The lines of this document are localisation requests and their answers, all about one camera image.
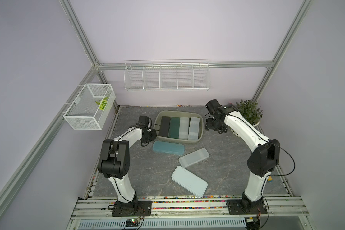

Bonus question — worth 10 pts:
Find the black pencil case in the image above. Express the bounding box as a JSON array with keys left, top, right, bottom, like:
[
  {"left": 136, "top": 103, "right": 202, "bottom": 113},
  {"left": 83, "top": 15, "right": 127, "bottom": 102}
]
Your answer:
[{"left": 159, "top": 116, "right": 171, "bottom": 138}]

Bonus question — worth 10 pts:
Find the teal blue pencil case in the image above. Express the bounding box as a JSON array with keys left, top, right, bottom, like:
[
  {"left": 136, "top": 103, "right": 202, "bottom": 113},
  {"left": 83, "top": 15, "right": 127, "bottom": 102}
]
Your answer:
[{"left": 152, "top": 141, "right": 185, "bottom": 156}]

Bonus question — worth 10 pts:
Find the dark green pencil case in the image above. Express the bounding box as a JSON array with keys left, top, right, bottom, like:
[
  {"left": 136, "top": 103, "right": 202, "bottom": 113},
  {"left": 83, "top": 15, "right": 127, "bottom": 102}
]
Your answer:
[{"left": 169, "top": 117, "right": 180, "bottom": 139}]

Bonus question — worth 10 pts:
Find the translucent pencil case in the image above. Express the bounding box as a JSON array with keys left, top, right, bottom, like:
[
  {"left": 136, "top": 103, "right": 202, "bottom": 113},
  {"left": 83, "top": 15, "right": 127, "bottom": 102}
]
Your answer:
[
  {"left": 188, "top": 117, "right": 200, "bottom": 140},
  {"left": 178, "top": 148, "right": 210, "bottom": 168},
  {"left": 178, "top": 117, "right": 189, "bottom": 140}
]

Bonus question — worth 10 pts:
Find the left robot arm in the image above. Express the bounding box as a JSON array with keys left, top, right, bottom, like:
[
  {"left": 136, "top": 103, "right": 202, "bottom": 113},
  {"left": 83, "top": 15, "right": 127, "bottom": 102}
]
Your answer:
[{"left": 98, "top": 116, "right": 157, "bottom": 204}]

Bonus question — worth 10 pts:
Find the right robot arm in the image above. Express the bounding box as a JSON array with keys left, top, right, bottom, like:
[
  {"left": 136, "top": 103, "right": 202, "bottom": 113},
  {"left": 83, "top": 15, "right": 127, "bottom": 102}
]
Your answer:
[{"left": 206, "top": 99, "right": 280, "bottom": 203}]

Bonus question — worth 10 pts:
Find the olive green storage box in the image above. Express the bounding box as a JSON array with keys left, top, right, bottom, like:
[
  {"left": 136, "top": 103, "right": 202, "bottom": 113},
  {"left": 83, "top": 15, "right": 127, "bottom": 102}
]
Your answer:
[{"left": 153, "top": 110, "right": 204, "bottom": 144}]

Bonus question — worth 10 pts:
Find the large pale blue case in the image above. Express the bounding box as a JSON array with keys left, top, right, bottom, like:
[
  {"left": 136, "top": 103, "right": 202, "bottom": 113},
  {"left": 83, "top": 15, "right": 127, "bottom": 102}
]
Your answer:
[{"left": 171, "top": 166, "right": 208, "bottom": 197}]

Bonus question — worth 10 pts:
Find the potted green plant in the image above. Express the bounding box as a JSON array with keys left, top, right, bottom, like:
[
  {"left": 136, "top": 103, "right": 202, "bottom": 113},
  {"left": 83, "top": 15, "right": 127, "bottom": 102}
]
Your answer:
[{"left": 234, "top": 100, "right": 263, "bottom": 127}]

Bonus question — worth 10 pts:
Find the green leaf toy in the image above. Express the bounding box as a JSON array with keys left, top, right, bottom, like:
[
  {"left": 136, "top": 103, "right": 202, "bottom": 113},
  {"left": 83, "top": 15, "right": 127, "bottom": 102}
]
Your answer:
[{"left": 95, "top": 97, "right": 109, "bottom": 111}]

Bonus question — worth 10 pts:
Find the white wire shelf basket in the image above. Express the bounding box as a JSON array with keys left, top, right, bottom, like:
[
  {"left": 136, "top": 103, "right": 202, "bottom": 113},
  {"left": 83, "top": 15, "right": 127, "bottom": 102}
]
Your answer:
[{"left": 124, "top": 61, "right": 211, "bottom": 91}]

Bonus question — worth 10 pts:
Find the white mesh wall basket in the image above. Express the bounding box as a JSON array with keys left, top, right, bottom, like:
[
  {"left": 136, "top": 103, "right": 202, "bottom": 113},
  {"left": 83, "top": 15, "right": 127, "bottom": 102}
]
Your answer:
[{"left": 63, "top": 83, "right": 116, "bottom": 130}]

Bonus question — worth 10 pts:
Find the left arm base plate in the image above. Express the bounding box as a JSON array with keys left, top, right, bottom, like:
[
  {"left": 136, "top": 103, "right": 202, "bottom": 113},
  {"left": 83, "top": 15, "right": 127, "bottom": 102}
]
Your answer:
[{"left": 112, "top": 200, "right": 152, "bottom": 217}]

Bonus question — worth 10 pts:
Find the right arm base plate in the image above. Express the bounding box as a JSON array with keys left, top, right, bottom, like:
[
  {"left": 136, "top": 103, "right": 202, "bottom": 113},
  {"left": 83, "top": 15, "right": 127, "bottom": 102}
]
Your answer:
[{"left": 226, "top": 198, "right": 268, "bottom": 216}]

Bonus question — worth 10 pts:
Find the aluminium rail frame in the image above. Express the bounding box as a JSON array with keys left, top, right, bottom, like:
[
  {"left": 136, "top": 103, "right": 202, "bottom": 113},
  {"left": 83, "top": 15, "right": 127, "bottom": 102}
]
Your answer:
[{"left": 66, "top": 195, "right": 316, "bottom": 230}]

